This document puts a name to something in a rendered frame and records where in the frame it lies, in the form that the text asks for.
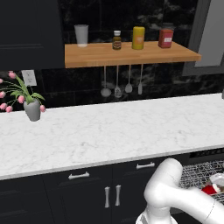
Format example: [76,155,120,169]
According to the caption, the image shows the dark cupboard door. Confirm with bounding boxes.
[111,174,152,224]
[0,174,56,224]
[52,181,114,224]

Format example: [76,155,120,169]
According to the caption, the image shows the wire dishwasher rack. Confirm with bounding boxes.
[178,158,224,205]

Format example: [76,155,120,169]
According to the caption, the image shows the dark drawer front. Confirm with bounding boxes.
[42,164,114,188]
[111,153,191,179]

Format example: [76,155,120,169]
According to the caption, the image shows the hanging silver slotted turner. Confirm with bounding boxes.
[114,65,123,99]

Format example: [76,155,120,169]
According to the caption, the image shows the wooden wall shelf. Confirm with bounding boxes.
[64,40,202,69]

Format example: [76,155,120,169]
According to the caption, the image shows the silver drawer handle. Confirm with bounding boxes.
[135,161,157,171]
[67,171,91,180]

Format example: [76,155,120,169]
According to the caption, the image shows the grey window frame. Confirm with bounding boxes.
[181,0,224,78]

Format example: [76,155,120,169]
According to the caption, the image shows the grey vase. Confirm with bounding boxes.
[23,98,42,123]

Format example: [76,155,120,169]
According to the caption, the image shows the brown bottle with white cap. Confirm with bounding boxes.
[112,30,123,51]

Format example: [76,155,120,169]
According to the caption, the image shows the hanging silver ladle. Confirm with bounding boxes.
[100,65,113,98]

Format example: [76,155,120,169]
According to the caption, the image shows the hanging silver spatula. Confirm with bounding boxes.
[136,64,144,96]

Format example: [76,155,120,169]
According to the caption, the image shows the pink tulips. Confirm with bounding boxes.
[0,70,47,114]

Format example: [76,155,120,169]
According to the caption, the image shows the white bowl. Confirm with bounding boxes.
[208,172,224,188]

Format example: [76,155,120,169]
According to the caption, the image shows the black dishwasher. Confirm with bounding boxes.
[170,147,224,224]

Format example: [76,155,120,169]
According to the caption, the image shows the dark wall cupboard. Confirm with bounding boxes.
[0,0,66,72]

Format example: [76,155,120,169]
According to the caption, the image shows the red jar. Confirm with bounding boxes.
[157,28,175,49]

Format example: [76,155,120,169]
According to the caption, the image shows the yellow canister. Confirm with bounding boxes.
[131,26,146,51]

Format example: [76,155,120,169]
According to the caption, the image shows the silver cupboard door handle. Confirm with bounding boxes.
[115,184,122,207]
[104,185,111,209]

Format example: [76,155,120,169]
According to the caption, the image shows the white wall socket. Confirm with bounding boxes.
[21,69,39,88]

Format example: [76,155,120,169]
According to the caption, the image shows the white cup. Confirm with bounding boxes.
[73,24,89,48]

